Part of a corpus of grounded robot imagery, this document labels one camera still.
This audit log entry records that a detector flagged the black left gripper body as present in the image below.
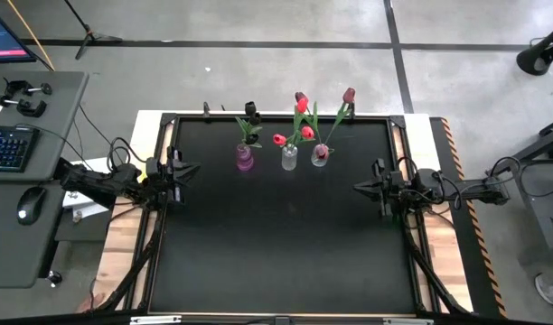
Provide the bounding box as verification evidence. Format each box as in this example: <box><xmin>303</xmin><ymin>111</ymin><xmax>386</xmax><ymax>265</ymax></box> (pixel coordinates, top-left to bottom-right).
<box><xmin>145</xmin><ymin>146</ymin><xmax>183</xmax><ymax>208</ymax></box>

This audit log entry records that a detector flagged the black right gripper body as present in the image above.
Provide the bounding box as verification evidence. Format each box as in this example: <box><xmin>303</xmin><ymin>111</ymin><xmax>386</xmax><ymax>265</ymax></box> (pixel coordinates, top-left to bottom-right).
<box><xmin>373</xmin><ymin>158</ymin><xmax>416</xmax><ymax>217</ymax></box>

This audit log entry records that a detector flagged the pink ribbed glass vase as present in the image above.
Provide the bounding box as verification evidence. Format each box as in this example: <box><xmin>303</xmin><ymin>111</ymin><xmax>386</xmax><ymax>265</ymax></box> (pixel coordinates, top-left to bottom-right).
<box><xmin>235</xmin><ymin>143</ymin><xmax>256</xmax><ymax>172</ymax></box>

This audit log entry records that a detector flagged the short clear ribbed vase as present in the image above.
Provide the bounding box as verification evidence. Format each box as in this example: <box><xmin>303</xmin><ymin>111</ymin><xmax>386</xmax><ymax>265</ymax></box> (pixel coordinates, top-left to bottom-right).
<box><xmin>310</xmin><ymin>143</ymin><xmax>331</xmax><ymax>168</ymax></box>

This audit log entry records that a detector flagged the tall clear diamond-cut vase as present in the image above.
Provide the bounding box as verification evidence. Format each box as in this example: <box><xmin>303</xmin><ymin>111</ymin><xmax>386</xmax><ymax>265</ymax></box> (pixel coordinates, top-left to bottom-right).
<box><xmin>281</xmin><ymin>143</ymin><xmax>299</xmax><ymax>172</ymax></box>

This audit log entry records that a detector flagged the black panel orange striped edge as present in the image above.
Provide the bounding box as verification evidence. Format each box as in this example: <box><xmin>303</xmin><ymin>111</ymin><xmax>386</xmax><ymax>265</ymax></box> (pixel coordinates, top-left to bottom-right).
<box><xmin>429</xmin><ymin>116</ymin><xmax>509</xmax><ymax>320</ymax></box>

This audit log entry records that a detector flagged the black table mat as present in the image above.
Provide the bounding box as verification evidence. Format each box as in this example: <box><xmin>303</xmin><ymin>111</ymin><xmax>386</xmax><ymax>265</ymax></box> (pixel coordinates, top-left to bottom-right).
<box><xmin>148</xmin><ymin>119</ymin><xmax>417</xmax><ymax>315</ymax></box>

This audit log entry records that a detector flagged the black computer mouse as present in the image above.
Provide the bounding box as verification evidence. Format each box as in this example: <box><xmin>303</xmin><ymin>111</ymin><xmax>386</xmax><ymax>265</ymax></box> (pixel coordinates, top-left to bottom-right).
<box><xmin>16</xmin><ymin>186</ymin><xmax>48</xmax><ymax>226</ymax></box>

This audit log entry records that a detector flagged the grey metal table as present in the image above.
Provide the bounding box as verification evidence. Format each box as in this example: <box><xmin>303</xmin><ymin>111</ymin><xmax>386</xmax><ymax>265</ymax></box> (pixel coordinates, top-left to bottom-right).
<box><xmin>485</xmin><ymin>115</ymin><xmax>553</xmax><ymax>263</ymax></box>

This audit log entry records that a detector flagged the black c-clamp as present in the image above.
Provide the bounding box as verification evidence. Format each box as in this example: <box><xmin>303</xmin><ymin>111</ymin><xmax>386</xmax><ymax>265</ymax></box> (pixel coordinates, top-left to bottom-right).
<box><xmin>4</xmin><ymin>79</ymin><xmax>54</xmax><ymax>98</ymax></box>
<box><xmin>0</xmin><ymin>95</ymin><xmax>49</xmax><ymax>118</ymax></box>

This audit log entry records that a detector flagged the black backlit keyboard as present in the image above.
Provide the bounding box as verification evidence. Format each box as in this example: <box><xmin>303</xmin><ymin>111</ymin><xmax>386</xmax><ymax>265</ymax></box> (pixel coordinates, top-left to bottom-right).
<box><xmin>0</xmin><ymin>126</ymin><xmax>40</xmax><ymax>173</ymax></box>

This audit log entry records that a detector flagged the black tripod stand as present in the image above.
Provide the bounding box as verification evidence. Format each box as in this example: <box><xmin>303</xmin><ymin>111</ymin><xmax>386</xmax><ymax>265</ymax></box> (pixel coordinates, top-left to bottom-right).
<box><xmin>62</xmin><ymin>0</ymin><xmax>123</xmax><ymax>60</ymax></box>

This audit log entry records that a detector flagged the person's shoe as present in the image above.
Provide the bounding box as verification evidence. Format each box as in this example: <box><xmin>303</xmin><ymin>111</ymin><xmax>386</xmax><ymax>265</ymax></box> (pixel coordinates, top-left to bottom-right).
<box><xmin>534</xmin><ymin>273</ymin><xmax>553</xmax><ymax>320</ymax></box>

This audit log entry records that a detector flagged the black cylindrical stand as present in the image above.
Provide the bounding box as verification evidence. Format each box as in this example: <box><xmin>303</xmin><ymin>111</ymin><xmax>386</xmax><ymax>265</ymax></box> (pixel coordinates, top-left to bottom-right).
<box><xmin>516</xmin><ymin>20</ymin><xmax>553</xmax><ymax>76</ymax></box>

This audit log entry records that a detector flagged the black framed computer monitor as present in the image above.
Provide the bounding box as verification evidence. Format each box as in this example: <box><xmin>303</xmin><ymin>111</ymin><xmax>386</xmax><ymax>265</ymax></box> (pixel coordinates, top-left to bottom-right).
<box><xmin>0</xmin><ymin>9</ymin><xmax>37</xmax><ymax>64</ymax></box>

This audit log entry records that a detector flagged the black metal table frame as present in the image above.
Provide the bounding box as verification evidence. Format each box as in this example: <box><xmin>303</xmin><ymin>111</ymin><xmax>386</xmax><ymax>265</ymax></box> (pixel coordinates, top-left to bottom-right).
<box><xmin>90</xmin><ymin>111</ymin><xmax>474</xmax><ymax>317</ymax></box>

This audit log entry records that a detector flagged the silver metal bracket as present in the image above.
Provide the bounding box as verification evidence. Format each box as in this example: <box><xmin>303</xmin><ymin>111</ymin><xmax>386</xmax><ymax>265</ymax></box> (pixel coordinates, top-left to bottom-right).
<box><xmin>129</xmin><ymin>315</ymin><xmax>183</xmax><ymax>325</ymax></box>
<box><xmin>382</xmin><ymin>317</ymin><xmax>435</xmax><ymax>325</ymax></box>

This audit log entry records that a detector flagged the yellow cord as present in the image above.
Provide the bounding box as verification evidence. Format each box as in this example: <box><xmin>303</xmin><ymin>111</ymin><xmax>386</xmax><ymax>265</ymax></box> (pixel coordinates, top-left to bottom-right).
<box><xmin>7</xmin><ymin>0</ymin><xmax>56</xmax><ymax>72</ymax></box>

